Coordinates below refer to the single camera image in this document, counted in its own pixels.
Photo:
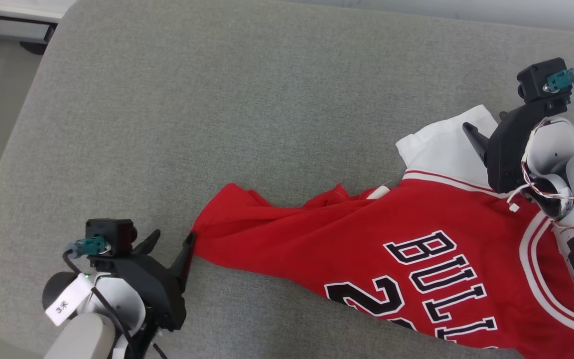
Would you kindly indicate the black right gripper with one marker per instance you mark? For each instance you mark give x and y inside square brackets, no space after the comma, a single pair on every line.
[508,149]

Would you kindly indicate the white wall baseboard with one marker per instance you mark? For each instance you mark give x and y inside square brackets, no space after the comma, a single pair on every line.
[18,6]

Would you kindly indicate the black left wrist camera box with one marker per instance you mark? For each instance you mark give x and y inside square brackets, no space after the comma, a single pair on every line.
[112,234]

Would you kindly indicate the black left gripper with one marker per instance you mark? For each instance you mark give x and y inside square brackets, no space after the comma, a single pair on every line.
[157,294]

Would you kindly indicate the grey fabric sofa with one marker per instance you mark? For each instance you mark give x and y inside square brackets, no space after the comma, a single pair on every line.
[217,124]

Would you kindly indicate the red Bulls 23 jersey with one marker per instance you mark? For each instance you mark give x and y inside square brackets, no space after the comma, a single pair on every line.
[317,234]

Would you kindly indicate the dark grey floor fixture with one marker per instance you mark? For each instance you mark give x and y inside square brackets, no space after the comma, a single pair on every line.
[18,31]

